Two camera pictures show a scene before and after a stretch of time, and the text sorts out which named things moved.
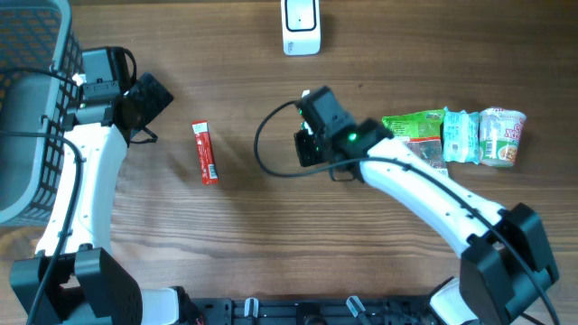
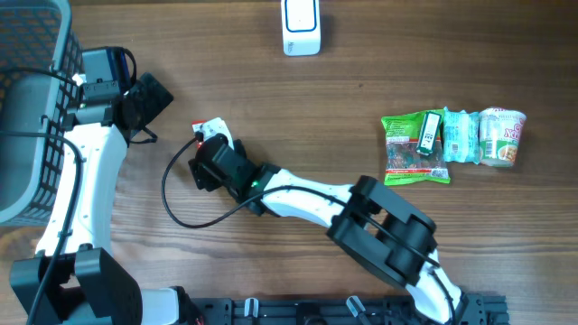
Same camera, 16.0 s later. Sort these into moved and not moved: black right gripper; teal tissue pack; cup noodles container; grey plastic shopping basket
Moved: black right gripper
Not moved: teal tissue pack; cup noodles container; grey plastic shopping basket
